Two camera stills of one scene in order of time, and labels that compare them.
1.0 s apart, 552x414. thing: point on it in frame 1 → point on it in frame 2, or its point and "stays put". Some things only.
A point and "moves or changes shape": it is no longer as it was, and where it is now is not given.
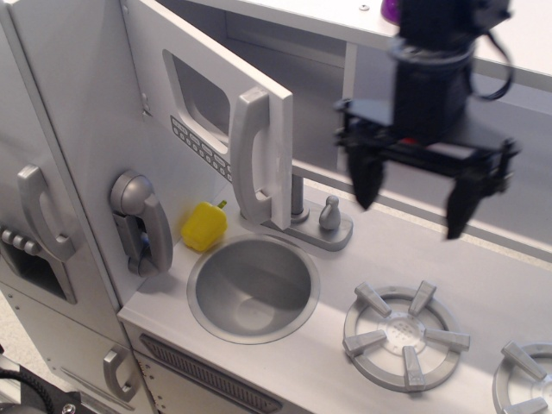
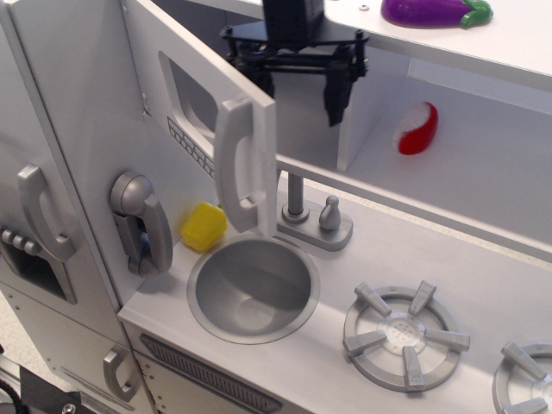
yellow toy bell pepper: (204, 226) stays put
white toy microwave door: (235, 118) moves or changes shape
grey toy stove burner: (403, 337) stays put
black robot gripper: (424, 122) → (294, 38)
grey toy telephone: (142, 224) stays put
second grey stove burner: (522, 381) stays put
